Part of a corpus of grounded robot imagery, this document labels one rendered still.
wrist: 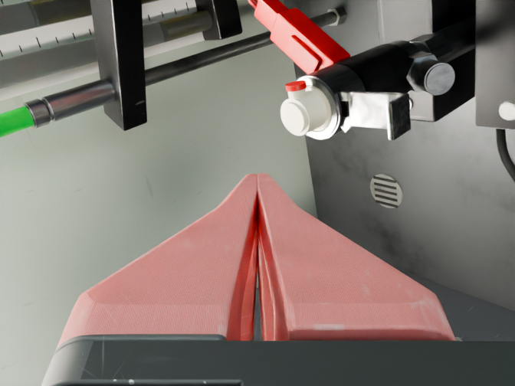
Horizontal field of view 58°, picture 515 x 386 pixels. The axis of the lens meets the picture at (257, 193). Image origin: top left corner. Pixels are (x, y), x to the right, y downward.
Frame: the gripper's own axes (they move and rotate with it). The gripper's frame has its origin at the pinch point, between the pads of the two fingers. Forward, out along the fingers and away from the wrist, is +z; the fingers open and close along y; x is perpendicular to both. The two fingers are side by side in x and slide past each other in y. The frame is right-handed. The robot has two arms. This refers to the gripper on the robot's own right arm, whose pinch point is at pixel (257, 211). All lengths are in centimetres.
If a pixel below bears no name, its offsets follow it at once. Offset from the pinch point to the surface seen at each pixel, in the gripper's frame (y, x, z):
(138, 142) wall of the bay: 11.6, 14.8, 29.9
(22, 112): 15.2, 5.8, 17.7
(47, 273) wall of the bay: 19.0, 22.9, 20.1
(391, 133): -4.8, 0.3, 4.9
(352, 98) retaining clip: -3.7, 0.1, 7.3
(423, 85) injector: -7.2, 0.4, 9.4
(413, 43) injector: -7.9, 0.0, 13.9
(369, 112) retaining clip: -4.4, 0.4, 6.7
